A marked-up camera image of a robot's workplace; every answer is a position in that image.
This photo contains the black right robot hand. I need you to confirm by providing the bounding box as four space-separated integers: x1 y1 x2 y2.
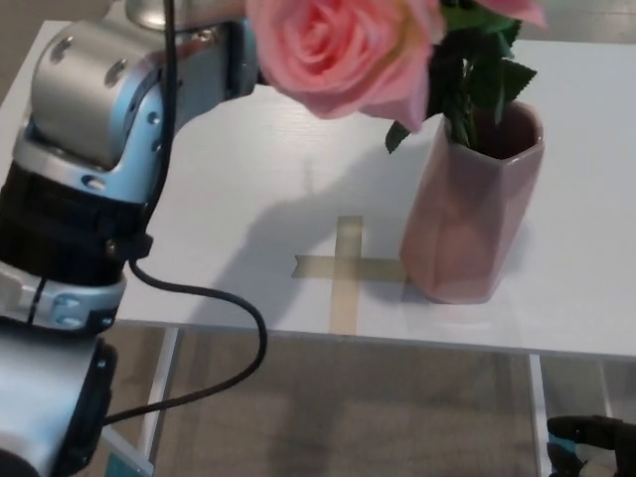
546 413 636 477

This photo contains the pink artificial rose bouquet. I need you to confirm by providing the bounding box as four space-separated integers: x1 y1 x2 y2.
244 0 549 156

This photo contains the pink faceted ceramic vase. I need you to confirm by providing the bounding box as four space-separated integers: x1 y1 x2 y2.
398 100 546 305

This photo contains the white metal table leg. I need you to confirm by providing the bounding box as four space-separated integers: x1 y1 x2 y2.
528 353 552 448
142 327 181 464

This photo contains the light blue metal frame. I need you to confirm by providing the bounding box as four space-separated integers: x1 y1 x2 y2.
100 425 156 477

